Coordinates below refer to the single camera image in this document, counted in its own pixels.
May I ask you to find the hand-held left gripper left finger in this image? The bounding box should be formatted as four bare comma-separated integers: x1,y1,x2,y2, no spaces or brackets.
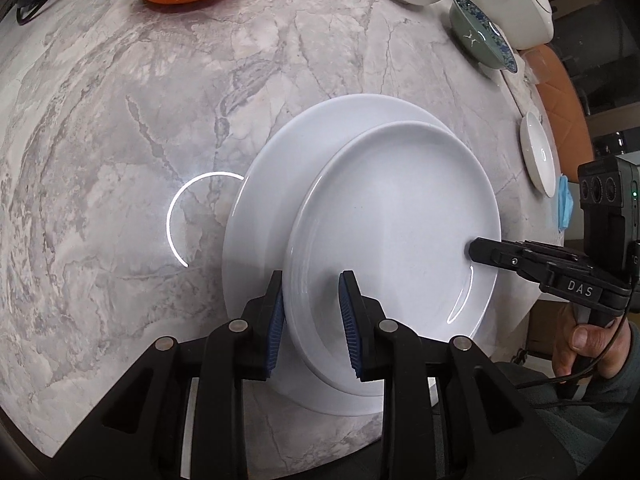
52,270,288,480

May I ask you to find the medium white plate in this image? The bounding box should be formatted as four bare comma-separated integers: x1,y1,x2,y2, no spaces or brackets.
284,121,502,395

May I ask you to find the orange chair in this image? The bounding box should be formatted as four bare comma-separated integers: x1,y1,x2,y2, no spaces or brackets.
522,45,591,181

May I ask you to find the green bowl blue pattern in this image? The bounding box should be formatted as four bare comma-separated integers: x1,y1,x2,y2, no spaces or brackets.
448,0,518,75

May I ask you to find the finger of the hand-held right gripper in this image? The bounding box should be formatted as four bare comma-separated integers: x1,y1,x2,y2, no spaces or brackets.
466,236,591,286

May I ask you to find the small white dish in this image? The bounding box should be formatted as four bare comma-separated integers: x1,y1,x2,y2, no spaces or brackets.
519,111,558,198

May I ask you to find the large white plate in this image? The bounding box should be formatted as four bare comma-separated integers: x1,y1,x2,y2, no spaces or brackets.
221,94,493,417

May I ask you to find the blue face mask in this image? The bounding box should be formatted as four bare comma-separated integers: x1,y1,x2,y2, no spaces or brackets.
556,175,574,233

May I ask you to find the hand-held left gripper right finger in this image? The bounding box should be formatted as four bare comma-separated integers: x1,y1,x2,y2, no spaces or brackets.
338,270,577,480

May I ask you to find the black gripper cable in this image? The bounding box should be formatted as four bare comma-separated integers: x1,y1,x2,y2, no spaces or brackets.
515,305,632,390

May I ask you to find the black device cable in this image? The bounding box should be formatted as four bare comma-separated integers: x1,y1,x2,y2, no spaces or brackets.
15,0,53,27

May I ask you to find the person's right hand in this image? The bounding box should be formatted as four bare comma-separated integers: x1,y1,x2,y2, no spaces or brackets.
552,307,637,381

